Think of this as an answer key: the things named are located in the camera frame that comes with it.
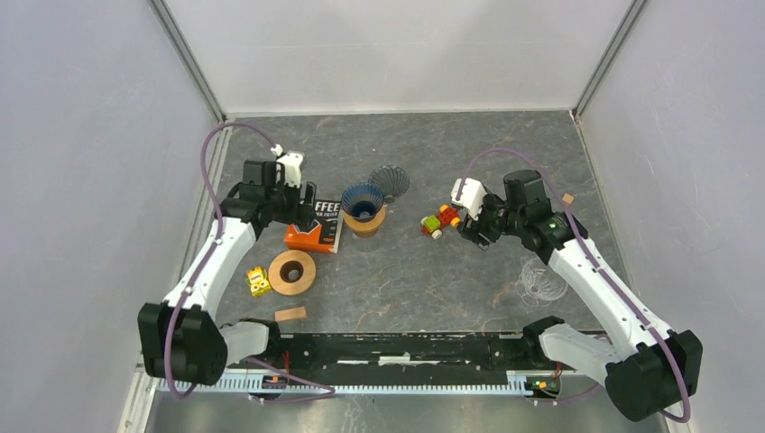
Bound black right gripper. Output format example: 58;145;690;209
456;189;524;252

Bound orange black coffee filter box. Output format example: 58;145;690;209
283;199;343;253

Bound blue plastic coffee dripper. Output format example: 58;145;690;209
341;182;385;222

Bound wooden ring dripper stand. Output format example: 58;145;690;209
341;207;387;238

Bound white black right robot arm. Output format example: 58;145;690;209
450;170;703;423

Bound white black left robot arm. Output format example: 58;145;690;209
137;152;316;385

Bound clear glass coffee dripper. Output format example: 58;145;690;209
515;256;569;308

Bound grey ribbed coffee dripper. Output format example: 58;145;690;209
368;165;410;205

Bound red toy brick car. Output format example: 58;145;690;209
420;205;461;239

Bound yellow green toy cube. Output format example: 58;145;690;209
246;266;272;298

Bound small wooden rectangular block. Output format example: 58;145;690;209
274;307;308;322

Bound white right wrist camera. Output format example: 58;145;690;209
450;178;488;220

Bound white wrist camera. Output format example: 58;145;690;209
271;144;305;188
450;178;488;220

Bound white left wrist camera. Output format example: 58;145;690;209
271;144;305;188

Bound flat wooden ring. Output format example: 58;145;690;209
267;249;318;297

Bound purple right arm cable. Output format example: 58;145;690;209
456;147;693;424

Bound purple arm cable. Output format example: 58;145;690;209
456;147;693;424
163;121;337;405

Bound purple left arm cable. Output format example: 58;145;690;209
163;121;337;405

